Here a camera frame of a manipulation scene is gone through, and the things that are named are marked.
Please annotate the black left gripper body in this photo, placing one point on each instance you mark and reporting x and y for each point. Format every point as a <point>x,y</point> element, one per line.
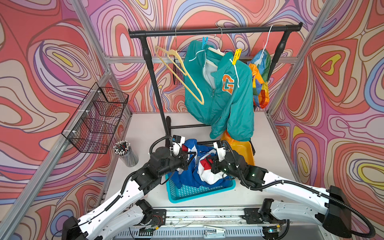
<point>174,164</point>

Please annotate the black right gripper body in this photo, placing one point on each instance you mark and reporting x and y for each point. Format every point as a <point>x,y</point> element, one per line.
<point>223,167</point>

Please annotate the blue white red jacket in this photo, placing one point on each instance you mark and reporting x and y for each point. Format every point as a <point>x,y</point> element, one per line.
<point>197,175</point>

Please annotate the teal green jacket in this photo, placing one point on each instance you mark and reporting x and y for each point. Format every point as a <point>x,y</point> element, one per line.
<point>219,91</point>

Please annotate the wooden hanger gold hook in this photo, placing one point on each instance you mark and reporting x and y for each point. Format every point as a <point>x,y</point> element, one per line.
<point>169,55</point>

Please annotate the blue clothespin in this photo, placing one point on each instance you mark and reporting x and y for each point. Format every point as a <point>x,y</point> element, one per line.
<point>204,42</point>

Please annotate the silver hook hanger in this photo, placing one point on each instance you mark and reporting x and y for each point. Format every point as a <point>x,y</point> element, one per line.
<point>220,39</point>

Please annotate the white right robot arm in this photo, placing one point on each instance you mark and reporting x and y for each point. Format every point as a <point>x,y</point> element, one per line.
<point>328,208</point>

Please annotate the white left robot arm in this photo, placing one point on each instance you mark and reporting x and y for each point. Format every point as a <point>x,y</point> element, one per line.
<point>127,207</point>

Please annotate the yellow plastic tray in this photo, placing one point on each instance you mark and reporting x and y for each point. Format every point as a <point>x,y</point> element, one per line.
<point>244,149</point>

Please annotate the teal plastic basket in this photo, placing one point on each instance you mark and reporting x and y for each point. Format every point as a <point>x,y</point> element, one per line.
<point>187,193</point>

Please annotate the cup of pencils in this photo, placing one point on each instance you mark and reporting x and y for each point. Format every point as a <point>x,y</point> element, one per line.
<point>125,152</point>

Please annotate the multicolour patchwork jacket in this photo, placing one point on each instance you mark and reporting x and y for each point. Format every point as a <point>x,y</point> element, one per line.
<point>260,67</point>

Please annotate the black clothes rack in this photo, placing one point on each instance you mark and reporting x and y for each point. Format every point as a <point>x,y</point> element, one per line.
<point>143,35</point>

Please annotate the small black wire basket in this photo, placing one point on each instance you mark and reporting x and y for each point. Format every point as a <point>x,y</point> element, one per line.
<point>177,68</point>

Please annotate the white wire hanger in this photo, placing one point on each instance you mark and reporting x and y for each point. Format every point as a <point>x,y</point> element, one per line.
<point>265,42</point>

